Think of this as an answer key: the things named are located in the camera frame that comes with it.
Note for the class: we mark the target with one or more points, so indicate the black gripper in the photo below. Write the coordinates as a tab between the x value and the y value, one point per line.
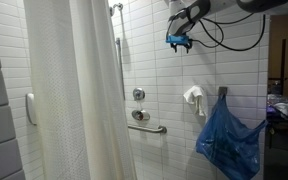
181	45

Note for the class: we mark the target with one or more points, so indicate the white towel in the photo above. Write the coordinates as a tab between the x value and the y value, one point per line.
195	95

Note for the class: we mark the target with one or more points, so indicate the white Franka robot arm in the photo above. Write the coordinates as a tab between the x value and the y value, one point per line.
224	5

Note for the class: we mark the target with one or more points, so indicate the round chrome shower valve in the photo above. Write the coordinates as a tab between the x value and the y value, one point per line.
138	94

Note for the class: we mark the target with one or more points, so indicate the short vertical steel grab bar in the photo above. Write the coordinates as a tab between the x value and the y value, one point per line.
118	53

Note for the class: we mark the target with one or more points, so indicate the oval chrome shower valve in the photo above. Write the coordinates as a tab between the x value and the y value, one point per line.
140	115

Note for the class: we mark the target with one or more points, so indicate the long bent steel grab bar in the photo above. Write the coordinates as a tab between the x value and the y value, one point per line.
145	129

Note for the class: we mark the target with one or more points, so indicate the blue plastic bag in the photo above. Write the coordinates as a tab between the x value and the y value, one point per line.
230	143

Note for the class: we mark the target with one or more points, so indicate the white shower curtain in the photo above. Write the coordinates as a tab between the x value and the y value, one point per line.
77	100

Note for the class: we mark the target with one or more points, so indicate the steel wall hook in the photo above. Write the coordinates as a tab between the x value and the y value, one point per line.
223	90

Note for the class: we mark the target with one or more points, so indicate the steel shower slide rail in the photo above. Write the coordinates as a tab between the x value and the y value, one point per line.
122	83

